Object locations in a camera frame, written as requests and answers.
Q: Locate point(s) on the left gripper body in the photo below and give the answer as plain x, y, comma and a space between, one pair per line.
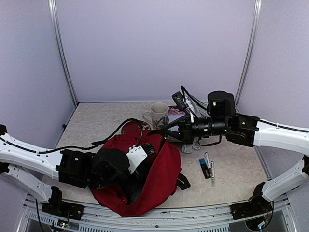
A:
98, 186

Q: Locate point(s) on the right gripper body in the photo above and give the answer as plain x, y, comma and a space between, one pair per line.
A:
189, 136

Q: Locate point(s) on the white Designer Fate book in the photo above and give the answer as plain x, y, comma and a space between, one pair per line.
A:
173, 114

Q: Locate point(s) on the grey photo cover book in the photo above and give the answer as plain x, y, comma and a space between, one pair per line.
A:
198, 107

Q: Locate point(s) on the red backpack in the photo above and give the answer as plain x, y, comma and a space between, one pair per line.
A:
135, 197

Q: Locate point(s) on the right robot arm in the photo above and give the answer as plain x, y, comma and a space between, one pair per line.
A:
223, 120

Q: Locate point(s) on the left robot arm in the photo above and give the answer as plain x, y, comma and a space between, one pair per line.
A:
79, 168

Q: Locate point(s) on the white floral mug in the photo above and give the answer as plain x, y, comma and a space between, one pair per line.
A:
157, 115

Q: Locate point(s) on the white marker black cap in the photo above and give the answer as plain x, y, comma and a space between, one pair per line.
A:
207, 160

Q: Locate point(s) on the red floral saucer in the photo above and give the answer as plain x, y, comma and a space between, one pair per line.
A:
135, 126

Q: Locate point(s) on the blue black highlighter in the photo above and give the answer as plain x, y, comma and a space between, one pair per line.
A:
204, 168

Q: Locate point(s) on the slim white pen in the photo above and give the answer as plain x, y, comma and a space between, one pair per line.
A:
212, 179

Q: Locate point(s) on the red marker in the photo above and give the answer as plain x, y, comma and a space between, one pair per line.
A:
211, 168

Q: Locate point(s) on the white charger with cable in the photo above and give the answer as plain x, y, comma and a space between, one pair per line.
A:
190, 148

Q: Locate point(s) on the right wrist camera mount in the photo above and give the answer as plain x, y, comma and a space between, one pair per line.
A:
183, 103

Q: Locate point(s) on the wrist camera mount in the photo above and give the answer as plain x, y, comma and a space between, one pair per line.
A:
183, 103
136, 156

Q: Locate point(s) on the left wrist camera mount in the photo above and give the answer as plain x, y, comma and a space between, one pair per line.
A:
136, 156

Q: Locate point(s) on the left aluminium frame post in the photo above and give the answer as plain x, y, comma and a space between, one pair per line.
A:
60, 48

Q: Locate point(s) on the aluminium frame post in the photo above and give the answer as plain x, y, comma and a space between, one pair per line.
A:
60, 48
249, 51

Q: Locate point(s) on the right aluminium frame post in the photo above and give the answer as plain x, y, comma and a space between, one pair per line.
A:
249, 51

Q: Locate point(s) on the front aluminium rail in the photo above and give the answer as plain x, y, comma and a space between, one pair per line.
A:
96, 218

